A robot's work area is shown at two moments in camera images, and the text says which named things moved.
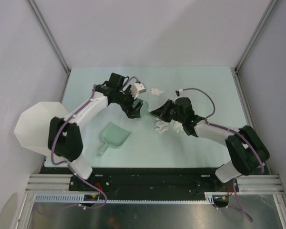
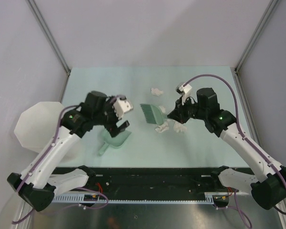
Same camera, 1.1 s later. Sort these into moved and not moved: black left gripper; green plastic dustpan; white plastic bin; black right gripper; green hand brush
Moved: green hand brush; black left gripper; black right gripper
Not moved: green plastic dustpan; white plastic bin
